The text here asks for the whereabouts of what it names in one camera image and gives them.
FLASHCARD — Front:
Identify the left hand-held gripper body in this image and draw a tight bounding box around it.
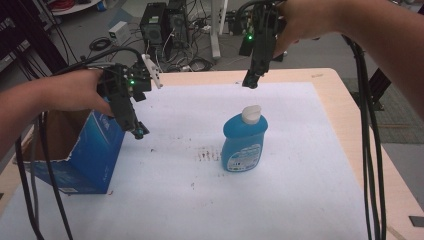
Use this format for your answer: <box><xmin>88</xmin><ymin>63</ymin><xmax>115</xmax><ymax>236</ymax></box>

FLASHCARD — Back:
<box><xmin>97</xmin><ymin>53</ymin><xmax>164</xmax><ymax>132</ymax></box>

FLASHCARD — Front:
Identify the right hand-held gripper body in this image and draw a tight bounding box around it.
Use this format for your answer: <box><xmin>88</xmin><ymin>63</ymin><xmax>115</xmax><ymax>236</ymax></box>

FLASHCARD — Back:
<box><xmin>246</xmin><ymin>0</ymin><xmax>287</xmax><ymax>76</ymax></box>

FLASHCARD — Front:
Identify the blue cardboard box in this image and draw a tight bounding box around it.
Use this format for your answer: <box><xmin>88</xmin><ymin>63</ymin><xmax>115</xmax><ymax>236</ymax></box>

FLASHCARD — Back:
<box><xmin>13</xmin><ymin>108</ymin><xmax>127</xmax><ymax>195</ymax></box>

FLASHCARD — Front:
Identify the blue detergent bottle white cap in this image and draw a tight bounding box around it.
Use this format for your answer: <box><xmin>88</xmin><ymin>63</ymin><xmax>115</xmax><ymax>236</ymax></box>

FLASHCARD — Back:
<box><xmin>220</xmin><ymin>104</ymin><xmax>269</xmax><ymax>173</ymax></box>

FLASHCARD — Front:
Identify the person's left hand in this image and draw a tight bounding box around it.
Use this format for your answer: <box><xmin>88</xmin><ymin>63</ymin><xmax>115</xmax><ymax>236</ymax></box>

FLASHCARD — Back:
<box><xmin>40</xmin><ymin>68</ymin><xmax>115</xmax><ymax>118</ymax></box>

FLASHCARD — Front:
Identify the person's right hand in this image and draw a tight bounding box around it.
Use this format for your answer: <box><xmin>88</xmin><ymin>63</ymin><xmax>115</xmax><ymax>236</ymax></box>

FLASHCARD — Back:
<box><xmin>273</xmin><ymin>0</ymin><xmax>345</xmax><ymax>60</ymax></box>

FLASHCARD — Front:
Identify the white stand leg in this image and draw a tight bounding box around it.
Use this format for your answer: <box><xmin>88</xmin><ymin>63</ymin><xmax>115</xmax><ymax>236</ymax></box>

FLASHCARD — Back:
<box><xmin>209</xmin><ymin>0</ymin><xmax>229</xmax><ymax>61</ymax></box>

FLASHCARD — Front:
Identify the small white device box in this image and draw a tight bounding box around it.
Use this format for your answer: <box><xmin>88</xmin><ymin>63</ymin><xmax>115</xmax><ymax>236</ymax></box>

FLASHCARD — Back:
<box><xmin>107</xmin><ymin>20</ymin><xmax>132</xmax><ymax>47</ymax></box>

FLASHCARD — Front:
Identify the black computer tower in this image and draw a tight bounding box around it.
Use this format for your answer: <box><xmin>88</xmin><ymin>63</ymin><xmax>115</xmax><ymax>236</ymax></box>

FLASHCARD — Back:
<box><xmin>165</xmin><ymin>0</ymin><xmax>192</xmax><ymax>49</ymax></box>
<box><xmin>139</xmin><ymin>2</ymin><xmax>168</xmax><ymax>58</ymax></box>

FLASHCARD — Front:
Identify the white foam sheet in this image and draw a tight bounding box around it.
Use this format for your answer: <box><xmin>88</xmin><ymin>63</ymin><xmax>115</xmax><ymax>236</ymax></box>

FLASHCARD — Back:
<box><xmin>0</xmin><ymin>82</ymin><xmax>372</xmax><ymax>240</ymax></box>

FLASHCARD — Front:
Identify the black metal rack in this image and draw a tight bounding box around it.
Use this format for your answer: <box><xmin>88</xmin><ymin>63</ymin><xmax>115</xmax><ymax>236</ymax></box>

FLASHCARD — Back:
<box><xmin>0</xmin><ymin>0</ymin><xmax>69</xmax><ymax>76</ymax></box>

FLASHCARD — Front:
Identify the grey floor mat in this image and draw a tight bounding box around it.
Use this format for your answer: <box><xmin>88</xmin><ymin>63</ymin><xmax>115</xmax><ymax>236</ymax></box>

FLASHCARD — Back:
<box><xmin>342</xmin><ymin>77</ymin><xmax>424</xmax><ymax>145</ymax></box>

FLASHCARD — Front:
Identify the grey tape patch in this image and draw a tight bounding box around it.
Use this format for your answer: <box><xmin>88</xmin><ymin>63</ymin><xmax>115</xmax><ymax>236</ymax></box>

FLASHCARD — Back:
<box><xmin>408</xmin><ymin>215</ymin><xmax>424</xmax><ymax>228</ymax></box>

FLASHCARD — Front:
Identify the coiled black cable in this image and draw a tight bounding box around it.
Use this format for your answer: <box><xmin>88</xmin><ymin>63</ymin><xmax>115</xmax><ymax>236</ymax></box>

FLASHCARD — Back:
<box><xmin>88</xmin><ymin>35</ymin><xmax>113</xmax><ymax>52</ymax></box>

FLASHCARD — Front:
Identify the red cable bundle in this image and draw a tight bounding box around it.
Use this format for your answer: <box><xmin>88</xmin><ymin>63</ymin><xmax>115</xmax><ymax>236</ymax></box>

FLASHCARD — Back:
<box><xmin>49</xmin><ymin>0</ymin><xmax>77</xmax><ymax>12</ymax></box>

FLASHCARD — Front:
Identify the grey cable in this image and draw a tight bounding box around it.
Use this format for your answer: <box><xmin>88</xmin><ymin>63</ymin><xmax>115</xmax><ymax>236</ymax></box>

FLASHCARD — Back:
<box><xmin>29</xmin><ymin>118</ymin><xmax>42</xmax><ymax>231</ymax></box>

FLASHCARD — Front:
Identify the black metal frame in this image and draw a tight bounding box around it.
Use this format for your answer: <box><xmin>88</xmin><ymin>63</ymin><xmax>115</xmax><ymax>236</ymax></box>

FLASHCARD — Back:
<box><xmin>352</xmin><ymin>67</ymin><xmax>394</xmax><ymax>112</ymax></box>

